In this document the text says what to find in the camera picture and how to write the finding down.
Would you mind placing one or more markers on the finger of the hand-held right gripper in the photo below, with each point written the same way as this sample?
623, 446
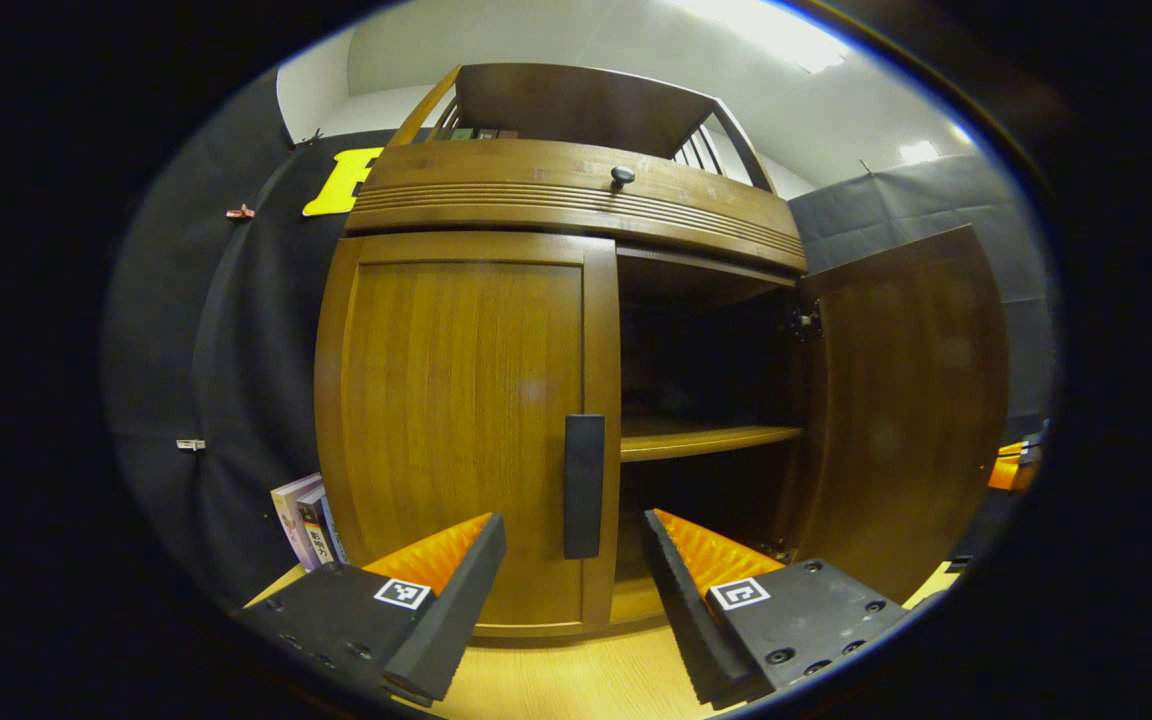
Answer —
1006, 472

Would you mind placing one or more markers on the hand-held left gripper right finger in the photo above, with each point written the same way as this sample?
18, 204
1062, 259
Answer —
681, 600

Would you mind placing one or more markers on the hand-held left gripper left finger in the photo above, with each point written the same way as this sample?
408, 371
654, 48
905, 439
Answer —
456, 600

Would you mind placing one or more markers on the wooden shoe cabinet door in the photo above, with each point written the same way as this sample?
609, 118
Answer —
456, 430
906, 410

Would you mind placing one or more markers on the wooden double-door shoe cabinet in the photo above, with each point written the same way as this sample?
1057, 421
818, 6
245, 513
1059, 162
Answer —
496, 200

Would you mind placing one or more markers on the metal door hinge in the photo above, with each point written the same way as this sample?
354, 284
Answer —
804, 322

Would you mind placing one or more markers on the blue-grey book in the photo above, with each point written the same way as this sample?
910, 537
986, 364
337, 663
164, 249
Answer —
332, 525

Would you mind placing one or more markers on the dark colourful book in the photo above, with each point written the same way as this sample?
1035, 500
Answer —
314, 530

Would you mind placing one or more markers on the wooden inner shelf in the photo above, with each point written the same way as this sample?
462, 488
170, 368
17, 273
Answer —
706, 438

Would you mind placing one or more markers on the pink book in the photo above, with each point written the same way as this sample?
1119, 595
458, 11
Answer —
291, 515

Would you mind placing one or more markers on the white clip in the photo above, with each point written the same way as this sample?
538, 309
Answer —
190, 444

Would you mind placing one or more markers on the black backdrop cloth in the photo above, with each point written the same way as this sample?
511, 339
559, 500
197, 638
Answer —
236, 380

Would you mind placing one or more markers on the small ceiling light panel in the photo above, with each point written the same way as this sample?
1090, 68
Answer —
918, 151

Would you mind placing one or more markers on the wooden ribbed drawer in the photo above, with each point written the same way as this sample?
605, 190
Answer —
536, 190

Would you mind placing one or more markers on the black round drawer knob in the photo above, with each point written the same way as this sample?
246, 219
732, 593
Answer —
622, 177

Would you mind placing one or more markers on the red clip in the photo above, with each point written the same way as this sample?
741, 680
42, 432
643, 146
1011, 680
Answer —
239, 212

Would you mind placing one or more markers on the dark metal clip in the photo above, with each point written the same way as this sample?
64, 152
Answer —
308, 138

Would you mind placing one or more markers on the large ceiling light panel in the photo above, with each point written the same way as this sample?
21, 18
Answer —
776, 30

